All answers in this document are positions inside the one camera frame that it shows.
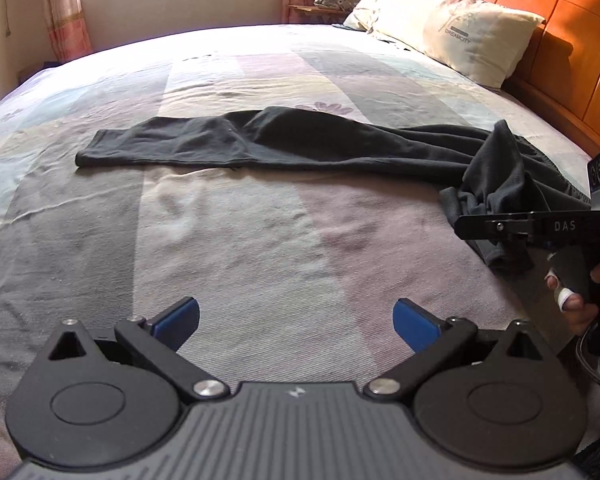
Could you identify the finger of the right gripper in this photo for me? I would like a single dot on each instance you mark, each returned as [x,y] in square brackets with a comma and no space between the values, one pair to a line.
[515,228]

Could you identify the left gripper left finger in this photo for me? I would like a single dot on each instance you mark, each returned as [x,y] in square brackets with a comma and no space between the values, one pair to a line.
[154,343]

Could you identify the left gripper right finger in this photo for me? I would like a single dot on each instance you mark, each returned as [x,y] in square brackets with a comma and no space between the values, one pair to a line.
[435,343]

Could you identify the dark grey trousers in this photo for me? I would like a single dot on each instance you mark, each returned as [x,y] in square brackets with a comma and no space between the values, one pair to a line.
[477,171]

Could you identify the person's right hand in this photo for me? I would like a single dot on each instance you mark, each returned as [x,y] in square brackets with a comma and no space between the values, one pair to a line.
[577,312]

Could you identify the pastel patchwork bed sheet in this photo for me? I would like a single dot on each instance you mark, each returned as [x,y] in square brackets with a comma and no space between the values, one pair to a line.
[296,274]

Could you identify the orange wooden headboard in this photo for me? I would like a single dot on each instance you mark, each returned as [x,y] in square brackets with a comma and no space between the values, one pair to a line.
[559,75]

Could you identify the cream printed pillow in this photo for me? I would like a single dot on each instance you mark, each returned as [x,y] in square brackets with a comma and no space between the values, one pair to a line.
[481,40]

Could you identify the wooden bedside table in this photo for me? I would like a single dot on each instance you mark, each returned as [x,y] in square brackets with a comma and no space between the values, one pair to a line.
[314,15]

